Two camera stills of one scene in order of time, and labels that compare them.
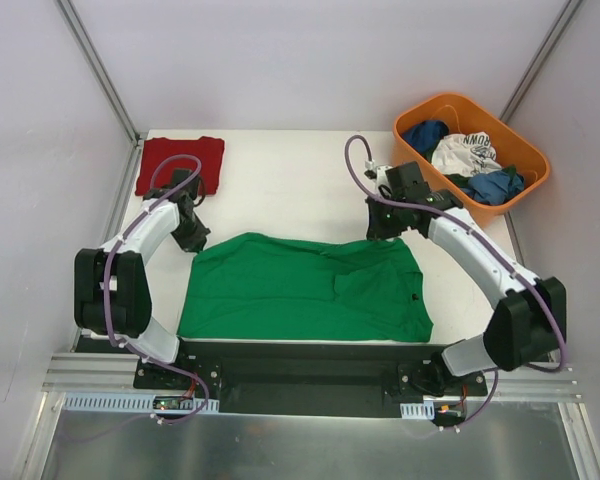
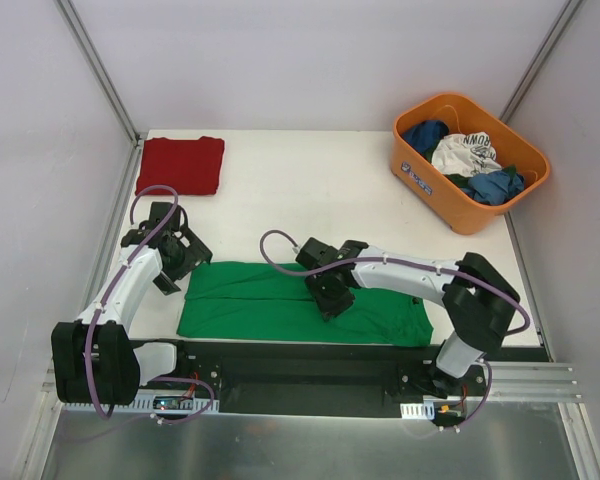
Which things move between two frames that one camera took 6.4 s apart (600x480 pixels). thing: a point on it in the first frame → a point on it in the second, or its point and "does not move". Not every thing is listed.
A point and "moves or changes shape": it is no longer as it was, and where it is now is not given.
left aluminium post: [96, 64] does not move
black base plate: [308, 380] does not move
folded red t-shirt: [210, 150] does not move
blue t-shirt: [494, 187] does not move
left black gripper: [191, 236] → [193, 252]
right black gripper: [380, 227] → [331, 297]
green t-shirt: [256, 287] moves or changes shape
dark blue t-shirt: [426, 135] does not move
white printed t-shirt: [467, 154] does not move
